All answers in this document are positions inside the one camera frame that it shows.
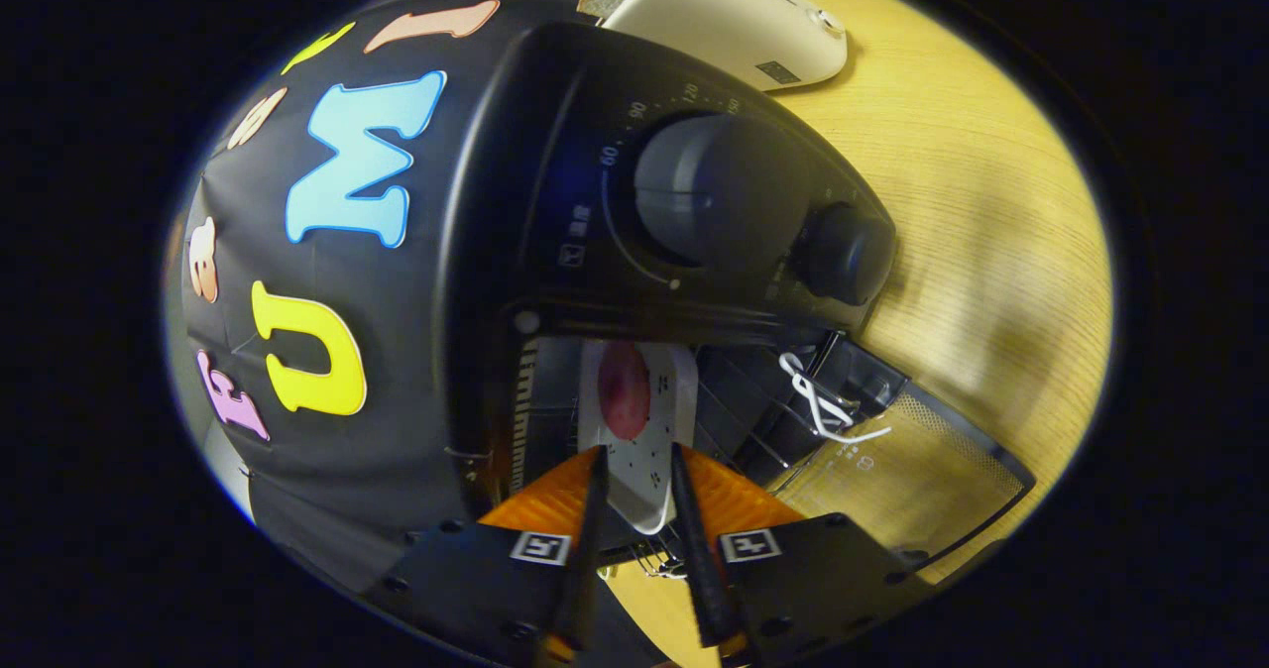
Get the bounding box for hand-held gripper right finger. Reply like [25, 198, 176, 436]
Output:
[669, 442, 938, 664]

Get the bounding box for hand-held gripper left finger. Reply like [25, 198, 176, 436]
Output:
[362, 445, 611, 664]

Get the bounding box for white square plate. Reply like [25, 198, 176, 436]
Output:
[577, 341, 700, 535]

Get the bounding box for pink ham slice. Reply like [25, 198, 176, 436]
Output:
[597, 342, 652, 441]

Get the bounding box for black toaster oven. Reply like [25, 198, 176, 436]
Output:
[436, 22, 1037, 590]

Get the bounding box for white bread toaster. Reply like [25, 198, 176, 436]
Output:
[602, 0, 850, 92]

